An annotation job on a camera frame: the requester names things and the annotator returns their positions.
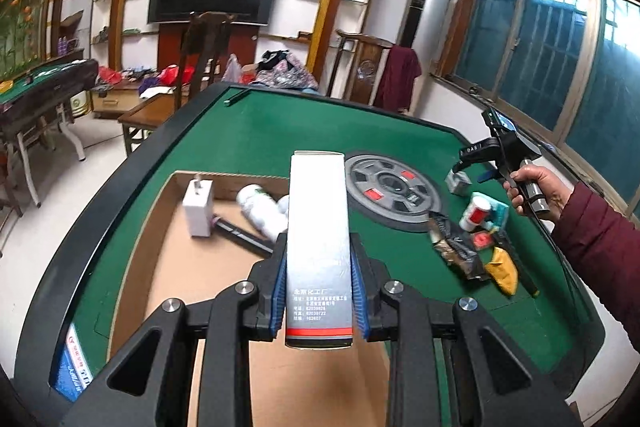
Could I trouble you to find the dark wooden chair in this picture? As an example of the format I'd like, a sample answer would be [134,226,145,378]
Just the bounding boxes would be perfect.
[172,11,236,112]

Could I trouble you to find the floral cloth bundle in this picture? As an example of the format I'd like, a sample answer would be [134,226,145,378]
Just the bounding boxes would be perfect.
[255,49,321,90]

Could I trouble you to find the round grey control panel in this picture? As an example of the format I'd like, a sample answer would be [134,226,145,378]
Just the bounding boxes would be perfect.
[345,151,443,234]

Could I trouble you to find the folding mahjong table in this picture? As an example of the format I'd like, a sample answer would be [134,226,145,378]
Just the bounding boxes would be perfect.
[0,58,99,208]

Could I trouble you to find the white bucket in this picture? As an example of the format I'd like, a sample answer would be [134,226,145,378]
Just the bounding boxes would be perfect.
[70,89,92,118]

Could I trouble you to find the white bottle green red label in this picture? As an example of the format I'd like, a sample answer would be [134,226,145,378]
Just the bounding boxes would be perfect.
[235,184,288,243]

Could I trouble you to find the small grey box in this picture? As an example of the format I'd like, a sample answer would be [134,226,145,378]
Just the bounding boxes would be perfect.
[445,171,472,195]

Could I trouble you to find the grey carton red end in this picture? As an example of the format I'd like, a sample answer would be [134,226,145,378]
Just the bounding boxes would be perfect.
[284,150,357,350]

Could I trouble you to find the dark snack packet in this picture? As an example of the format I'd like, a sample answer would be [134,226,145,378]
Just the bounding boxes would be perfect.
[427,212,488,282]

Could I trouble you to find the blue white carton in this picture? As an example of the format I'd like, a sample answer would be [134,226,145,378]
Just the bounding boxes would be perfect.
[50,322,96,403]

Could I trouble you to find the teal tissue packet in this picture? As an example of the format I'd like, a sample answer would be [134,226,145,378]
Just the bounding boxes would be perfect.
[487,199,510,230]

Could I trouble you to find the brown carved wooden chair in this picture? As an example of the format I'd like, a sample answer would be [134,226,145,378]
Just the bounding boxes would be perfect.
[325,29,396,108]

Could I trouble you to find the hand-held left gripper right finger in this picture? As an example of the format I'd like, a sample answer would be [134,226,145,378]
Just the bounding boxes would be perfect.
[350,234,573,427]

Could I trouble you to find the yellow snack packet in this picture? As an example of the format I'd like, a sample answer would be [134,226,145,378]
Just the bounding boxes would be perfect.
[484,246,518,297]

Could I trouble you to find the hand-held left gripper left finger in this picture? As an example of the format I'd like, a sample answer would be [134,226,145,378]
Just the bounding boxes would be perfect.
[60,232,290,427]

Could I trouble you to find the black marker pink ends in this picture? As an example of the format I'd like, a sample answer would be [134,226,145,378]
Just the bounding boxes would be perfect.
[212,214,276,255]

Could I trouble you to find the person's right hand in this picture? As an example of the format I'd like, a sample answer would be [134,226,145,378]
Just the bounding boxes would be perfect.
[502,166,576,223]

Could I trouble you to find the plain white plastic bottle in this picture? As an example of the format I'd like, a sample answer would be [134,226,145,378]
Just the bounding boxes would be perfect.
[276,194,292,233]

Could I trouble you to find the low wooden table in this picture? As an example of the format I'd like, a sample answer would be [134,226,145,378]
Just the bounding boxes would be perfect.
[117,92,191,158]

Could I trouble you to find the pale plastic bag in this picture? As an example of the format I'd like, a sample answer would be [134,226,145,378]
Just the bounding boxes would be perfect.
[221,53,243,84]

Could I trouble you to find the brown framed window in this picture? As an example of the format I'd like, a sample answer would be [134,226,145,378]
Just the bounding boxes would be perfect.
[440,0,640,218]

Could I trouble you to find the white power adapter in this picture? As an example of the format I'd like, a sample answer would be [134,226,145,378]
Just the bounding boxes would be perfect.
[181,177,216,239]

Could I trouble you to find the silver tower air conditioner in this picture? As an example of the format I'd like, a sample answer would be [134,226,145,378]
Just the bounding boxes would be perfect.
[395,0,453,52]

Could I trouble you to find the shallow cardboard box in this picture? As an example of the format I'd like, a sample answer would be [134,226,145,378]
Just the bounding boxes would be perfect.
[107,171,396,427]

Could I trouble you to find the person's right forearm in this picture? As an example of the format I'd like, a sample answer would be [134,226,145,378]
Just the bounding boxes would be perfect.
[550,182,640,358]

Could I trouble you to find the small white jar red label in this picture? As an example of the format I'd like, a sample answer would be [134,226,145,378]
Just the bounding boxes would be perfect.
[459,193,493,232]

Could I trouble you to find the maroon garment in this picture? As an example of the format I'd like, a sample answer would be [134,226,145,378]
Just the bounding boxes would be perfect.
[374,44,423,114]

